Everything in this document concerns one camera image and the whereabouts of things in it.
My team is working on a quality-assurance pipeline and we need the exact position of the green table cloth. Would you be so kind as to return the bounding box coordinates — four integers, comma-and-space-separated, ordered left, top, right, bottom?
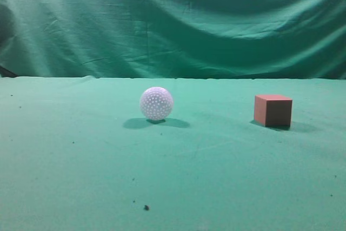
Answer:
1, 76, 345, 230

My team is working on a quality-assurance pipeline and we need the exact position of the red cube block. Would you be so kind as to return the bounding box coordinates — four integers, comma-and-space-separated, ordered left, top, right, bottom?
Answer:
254, 94, 292, 127

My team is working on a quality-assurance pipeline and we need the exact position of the green backdrop cloth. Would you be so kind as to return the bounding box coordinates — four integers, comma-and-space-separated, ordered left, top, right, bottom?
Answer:
1, 0, 345, 80

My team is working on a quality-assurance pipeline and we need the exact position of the white dimpled ball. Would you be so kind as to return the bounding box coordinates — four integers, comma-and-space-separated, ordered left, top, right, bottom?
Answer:
139, 87, 174, 121

